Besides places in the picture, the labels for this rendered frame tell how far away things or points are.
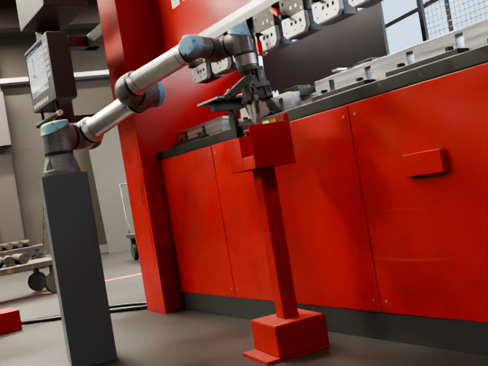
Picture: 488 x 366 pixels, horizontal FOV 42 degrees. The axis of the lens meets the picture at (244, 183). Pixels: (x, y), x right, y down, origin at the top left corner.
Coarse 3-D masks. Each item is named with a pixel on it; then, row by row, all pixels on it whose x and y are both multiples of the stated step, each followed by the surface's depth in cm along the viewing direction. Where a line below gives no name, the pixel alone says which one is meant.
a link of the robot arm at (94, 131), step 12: (156, 84) 251; (144, 96) 245; (156, 96) 251; (108, 108) 262; (120, 108) 257; (132, 108) 254; (144, 108) 254; (84, 120) 271; (96, 120) 266; (108, 120) 263; (120, 120) 262; (84, 132) 269; (96, 132) 269; (84, 144) 273; (96, 144) 278
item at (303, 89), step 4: (292, 88) 302; (296, 88) 298; (300, 88) 298; (304, 88) 299; (308, 88) 300; (312, 88) 302; (284, 92) 306; (300, 92) 298; (304, 92) 299; (308, 92) 300; (312, 92) 302; (300, 96) 300
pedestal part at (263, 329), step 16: (256, 320) 232; (272, 320) 228; (288, 320) 223; (304, 320) 222; (320, 320) 225; (256, 336) 232; (272, 336) 220; (288, 336) 219; (304, 336) 221; (320, 336) 224; (256, 352) 230; (272, 352) 222; (288, 352) 218; (304, 352) 221
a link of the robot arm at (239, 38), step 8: (240, 24) 222; (232, 32) 223; (240, 32) 222; (248, 32) 224; (224, 40) 225; (232, 40) 223; (240, 40) 222; (248, 40) 223; (232, 48) 224; (240, 48) 222; (248, 48) 222
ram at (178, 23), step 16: (160, 0) 350; (192, 0) 322; (208, 0) 309; (224, 0) 298; (240, 0) 287; (272, 0) 268; (160, 16) 353; (176, 16) 338; (192, 16) 324; (208, 16) 311; (224, 16) 300; (240, 16) 289; (160, 32) 355; (176, 32) 340; (192, 32) 326; (224, 32) 302; (160, 48) 358
